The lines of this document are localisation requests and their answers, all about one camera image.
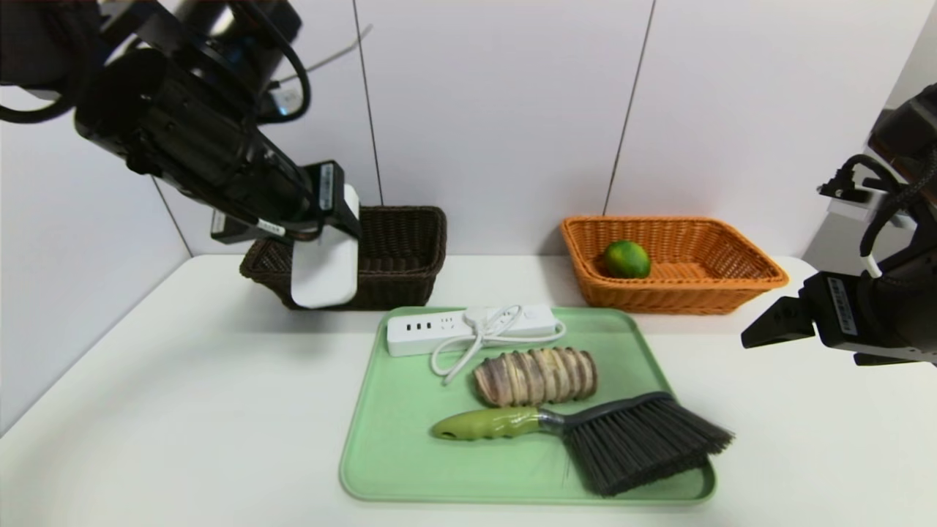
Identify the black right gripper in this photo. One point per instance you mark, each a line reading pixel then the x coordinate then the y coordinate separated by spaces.
pixel 837 306

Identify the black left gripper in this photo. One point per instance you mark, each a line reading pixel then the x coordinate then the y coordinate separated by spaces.
pixel 327 192

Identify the white rounded box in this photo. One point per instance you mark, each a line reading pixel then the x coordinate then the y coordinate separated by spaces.
pixel 322 274

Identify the green round citrus fruit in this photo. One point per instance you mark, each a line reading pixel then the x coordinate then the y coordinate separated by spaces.
pixel 626 260

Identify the striped brown taro root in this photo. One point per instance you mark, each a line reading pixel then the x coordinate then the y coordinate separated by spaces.
pixel 534 377

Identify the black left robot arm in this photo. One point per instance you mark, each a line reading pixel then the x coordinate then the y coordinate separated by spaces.
pixel 183 132

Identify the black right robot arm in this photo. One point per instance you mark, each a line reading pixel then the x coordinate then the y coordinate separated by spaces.
pixel 908 307

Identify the dark brown wicker basket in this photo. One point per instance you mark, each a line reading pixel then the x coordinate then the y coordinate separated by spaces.
pixel 402 256

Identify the orange wicker basket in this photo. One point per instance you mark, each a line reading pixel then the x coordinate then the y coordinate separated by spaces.
pixel 659 296

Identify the light green plastic tray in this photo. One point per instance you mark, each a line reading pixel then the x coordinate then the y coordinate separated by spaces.
pixel 454 454

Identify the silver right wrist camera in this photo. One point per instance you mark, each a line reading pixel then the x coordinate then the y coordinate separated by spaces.
pixel 853 208

